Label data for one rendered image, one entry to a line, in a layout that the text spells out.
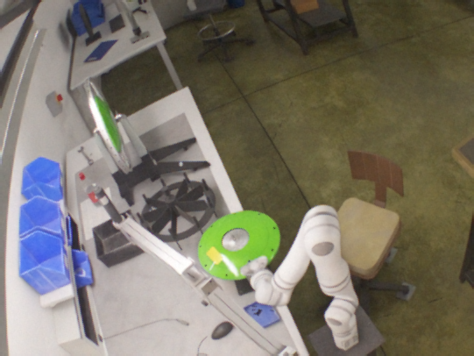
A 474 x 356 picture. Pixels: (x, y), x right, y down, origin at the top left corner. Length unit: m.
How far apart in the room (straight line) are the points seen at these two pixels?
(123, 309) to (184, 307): 0.30
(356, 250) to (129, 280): 1.04
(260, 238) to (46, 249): 0.91
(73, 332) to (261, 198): 2.02
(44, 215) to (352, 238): 1.46
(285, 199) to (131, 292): 1.60
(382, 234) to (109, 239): 1.32
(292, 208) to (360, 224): 1.06
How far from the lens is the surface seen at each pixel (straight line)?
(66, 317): 2.00
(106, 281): 2.26
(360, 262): 2.24
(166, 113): 2.91
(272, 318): 1.84
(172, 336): 1.95
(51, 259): 2.08
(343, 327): 1.55
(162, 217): 2.17
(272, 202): 3.42
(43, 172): 2.43
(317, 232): 1.14
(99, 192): 1.64
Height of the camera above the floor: 2.50
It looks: 43 degrees down
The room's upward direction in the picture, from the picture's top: 25 degrees counter-clockwise
